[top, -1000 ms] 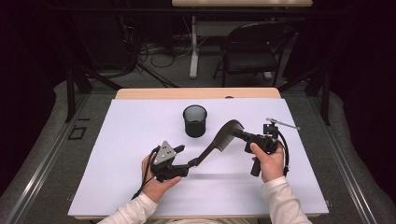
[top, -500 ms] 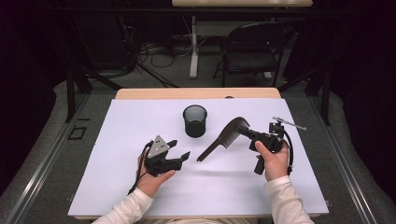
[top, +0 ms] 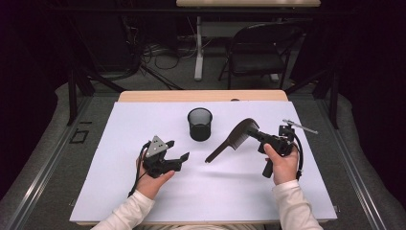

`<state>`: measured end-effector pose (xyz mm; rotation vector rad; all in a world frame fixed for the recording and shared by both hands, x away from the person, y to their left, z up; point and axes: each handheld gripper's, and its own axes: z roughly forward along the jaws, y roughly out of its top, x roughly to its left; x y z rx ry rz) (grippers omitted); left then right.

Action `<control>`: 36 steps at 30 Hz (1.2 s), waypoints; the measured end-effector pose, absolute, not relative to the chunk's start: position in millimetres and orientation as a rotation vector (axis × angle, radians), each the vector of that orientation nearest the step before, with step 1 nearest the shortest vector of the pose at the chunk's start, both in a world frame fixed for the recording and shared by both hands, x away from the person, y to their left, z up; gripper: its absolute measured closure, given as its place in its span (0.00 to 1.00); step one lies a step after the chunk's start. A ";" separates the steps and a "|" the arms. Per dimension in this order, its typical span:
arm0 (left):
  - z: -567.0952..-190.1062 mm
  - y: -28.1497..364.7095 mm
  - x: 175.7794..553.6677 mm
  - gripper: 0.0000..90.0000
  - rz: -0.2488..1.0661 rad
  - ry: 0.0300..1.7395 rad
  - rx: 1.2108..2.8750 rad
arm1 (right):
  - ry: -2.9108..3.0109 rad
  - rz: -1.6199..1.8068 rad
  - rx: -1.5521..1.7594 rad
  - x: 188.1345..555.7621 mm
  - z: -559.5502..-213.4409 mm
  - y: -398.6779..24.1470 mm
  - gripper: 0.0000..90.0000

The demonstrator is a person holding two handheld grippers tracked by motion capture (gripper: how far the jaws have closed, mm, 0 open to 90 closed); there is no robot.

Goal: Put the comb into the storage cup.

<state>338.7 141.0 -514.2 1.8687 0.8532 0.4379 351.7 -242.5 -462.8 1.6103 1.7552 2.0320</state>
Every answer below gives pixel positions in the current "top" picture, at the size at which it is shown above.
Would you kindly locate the black folding chair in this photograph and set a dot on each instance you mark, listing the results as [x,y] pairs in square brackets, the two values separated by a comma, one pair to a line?
[255,64]

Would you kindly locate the aluminium floor rail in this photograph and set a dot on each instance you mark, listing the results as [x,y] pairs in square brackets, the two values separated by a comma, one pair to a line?
[48,161]
[351,159]

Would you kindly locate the person's left hand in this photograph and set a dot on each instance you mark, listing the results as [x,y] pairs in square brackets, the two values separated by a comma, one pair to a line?
[151,187]

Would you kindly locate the white-legged desk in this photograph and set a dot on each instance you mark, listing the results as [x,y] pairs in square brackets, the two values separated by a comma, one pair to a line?
[198,48]

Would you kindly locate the wooden table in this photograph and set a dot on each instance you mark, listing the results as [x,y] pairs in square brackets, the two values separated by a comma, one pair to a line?
[191,96]

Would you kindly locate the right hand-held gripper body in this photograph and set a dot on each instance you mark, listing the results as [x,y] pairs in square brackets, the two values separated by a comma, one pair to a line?
[281,142]

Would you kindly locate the dark table grommet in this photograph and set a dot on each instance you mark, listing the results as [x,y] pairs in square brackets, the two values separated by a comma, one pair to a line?
[235,99]

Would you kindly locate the black metal stand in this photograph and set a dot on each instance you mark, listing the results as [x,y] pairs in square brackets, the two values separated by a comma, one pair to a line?
[72,96]
[333,96]

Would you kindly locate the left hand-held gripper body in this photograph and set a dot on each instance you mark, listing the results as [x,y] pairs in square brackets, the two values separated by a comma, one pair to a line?
[156,147]

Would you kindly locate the person's right hand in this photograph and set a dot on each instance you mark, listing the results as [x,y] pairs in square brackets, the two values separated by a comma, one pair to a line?
[284,169]

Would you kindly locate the black horizontal frame bar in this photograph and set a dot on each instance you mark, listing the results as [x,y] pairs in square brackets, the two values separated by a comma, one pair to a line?
[159,11]

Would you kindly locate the white board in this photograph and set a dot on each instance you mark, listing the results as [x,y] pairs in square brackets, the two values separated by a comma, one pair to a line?
[207,191]

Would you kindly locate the black mesh pen cup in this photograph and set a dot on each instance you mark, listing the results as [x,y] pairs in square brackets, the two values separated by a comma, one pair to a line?
[200,127]

